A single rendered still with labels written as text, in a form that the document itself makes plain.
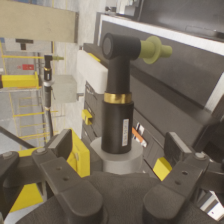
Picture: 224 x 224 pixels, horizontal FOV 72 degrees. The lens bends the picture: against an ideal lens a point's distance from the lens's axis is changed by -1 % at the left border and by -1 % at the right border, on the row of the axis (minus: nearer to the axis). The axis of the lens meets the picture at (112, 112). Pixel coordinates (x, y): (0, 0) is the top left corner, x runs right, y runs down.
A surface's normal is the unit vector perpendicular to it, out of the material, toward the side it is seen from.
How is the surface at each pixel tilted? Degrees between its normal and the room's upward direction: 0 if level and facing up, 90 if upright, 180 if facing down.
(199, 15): 0
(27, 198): 90
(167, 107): 0
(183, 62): 0
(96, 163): 90
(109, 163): 49
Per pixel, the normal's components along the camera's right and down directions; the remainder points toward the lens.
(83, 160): 0.47, 0.25
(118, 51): 0.44, 0.55
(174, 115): -0.88, 0.11
